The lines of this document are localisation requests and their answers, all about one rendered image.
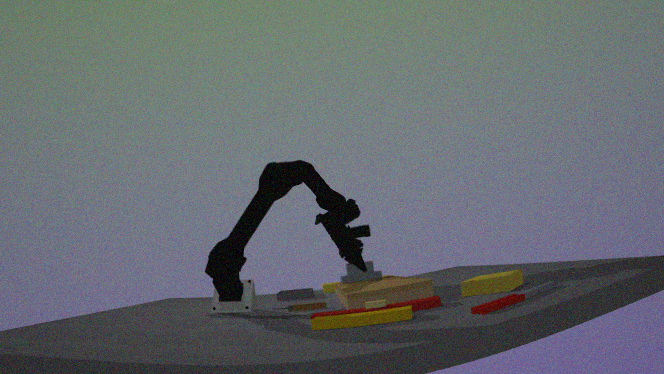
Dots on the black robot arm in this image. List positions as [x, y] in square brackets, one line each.
[226, 258]

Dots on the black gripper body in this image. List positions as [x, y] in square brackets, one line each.
[343, 241]

